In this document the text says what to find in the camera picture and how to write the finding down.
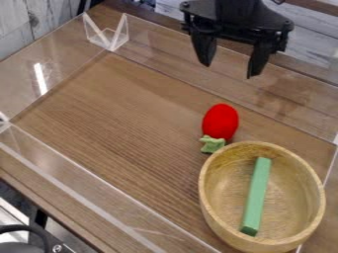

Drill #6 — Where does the black metal table frame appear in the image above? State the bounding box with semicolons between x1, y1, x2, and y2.
0;179;90;253

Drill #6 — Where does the long green block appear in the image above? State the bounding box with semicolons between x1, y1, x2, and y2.
241;157;273;236

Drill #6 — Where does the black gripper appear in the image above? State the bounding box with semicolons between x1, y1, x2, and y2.
180;0;294;78

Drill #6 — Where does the red plush strawberry toy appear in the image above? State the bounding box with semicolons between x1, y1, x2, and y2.
200;104;240;153

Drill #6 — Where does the black cable at corner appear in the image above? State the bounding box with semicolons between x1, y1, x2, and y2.
0;224;51;253

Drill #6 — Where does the brown wooden bowl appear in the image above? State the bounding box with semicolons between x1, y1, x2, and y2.
198;141;327;253

